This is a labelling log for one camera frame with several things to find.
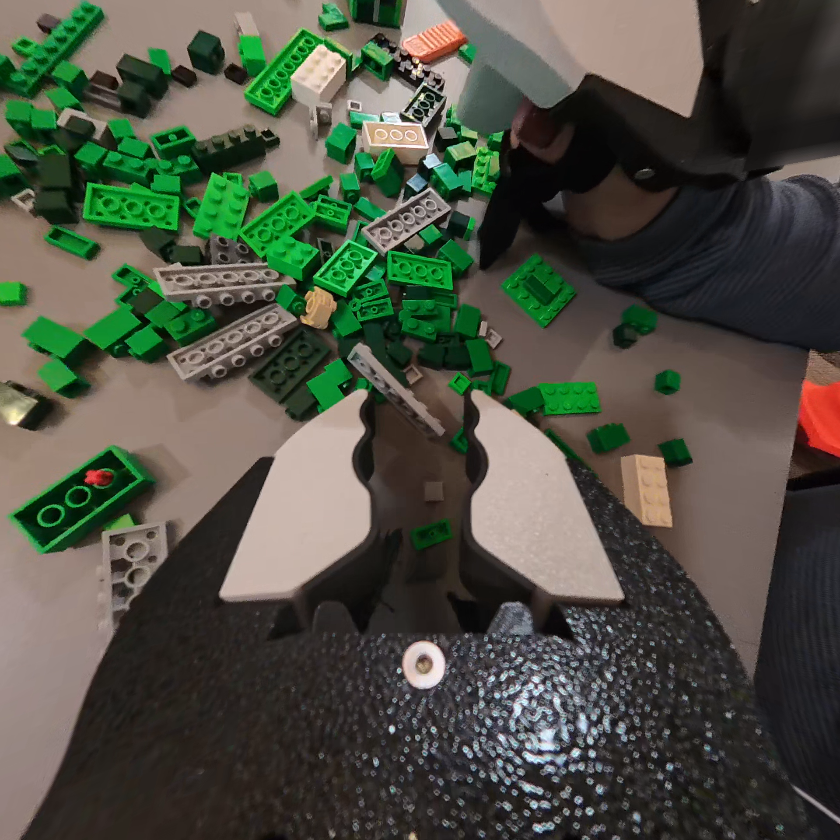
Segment grey two-row brick plate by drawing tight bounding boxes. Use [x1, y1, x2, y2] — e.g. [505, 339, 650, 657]
[362, 188, 452, 256]

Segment red ridged brick piece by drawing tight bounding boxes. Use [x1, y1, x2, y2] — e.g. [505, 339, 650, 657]
[402, 20, 468, 64]

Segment cream rectangular brick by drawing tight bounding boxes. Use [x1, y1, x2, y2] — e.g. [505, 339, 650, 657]
[620, 454, 675, 529]

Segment long grey studded plate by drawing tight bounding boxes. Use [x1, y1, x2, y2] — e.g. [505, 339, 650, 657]
[167, 303, 299, 383]
[154, 262, 296, 308]

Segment orange fabric item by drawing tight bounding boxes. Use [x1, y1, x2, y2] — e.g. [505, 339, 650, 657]
[797, 381, 840, 457]

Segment white square brick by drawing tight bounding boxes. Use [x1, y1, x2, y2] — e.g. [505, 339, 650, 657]
[290, 45, 347, 105]

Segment pile of green bricks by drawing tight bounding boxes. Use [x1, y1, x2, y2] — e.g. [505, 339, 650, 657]
[0, 0, 693, 552]

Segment narrow grey brick plate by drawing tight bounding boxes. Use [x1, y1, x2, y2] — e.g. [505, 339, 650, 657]
[348, 343, 446, 439]

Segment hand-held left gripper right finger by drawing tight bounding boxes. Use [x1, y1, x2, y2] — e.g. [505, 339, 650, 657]
[459, 391, 626, 631]

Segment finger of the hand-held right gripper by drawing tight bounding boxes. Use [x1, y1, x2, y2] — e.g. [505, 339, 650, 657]
[438, 0, 708, 120]

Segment person's right forearm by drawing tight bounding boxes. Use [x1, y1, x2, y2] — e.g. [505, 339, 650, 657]
[577, 174, 840, 352]

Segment green hollow brick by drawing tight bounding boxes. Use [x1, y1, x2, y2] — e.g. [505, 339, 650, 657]
[10, 446, 156, 554]

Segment person's leg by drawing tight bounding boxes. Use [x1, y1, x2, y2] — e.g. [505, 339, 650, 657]
[755, 472, 840, 828]

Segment black brick plate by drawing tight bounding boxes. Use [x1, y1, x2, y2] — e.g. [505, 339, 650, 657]
[387, 39, 447, 93]

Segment grey plate with round holes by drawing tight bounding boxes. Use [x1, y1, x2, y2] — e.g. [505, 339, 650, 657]
[101, 521, 168, 631]

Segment green brick assembly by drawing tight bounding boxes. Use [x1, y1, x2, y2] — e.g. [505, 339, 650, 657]
[348, 0, 408, 28]

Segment white brick hollow underside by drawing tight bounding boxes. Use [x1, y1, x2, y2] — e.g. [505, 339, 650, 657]
[362, 120, 431, 165]

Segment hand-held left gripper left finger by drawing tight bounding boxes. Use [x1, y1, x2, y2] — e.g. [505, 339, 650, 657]
[218, 388, 403, 634]

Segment person's right hand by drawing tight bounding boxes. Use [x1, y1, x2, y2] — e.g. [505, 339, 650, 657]
[511, 98, 680, 242]

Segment dark glossy brick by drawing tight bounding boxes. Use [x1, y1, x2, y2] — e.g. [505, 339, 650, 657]
[0, 381, 53, 431]

